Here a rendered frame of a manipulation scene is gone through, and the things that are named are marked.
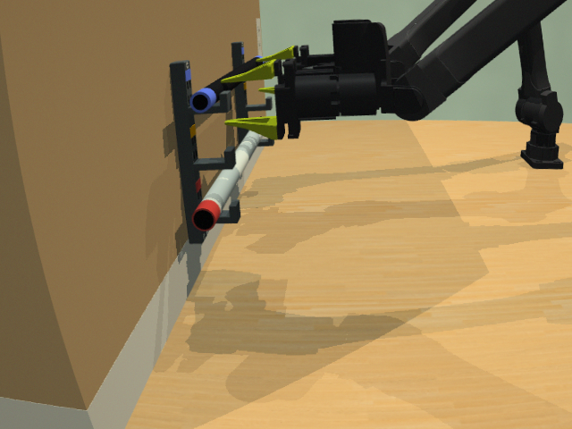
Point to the white tube with red ends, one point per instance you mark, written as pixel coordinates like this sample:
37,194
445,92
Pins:
208,211

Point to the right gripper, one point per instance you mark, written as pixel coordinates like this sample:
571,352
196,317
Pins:
292,51

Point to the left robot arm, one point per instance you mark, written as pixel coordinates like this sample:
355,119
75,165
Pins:
360,46

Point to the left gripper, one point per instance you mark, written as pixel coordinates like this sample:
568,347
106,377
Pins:
300,97

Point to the black metal bar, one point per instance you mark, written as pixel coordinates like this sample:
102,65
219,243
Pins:
206,97

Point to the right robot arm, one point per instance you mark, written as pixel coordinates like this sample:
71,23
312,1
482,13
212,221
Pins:
541,111

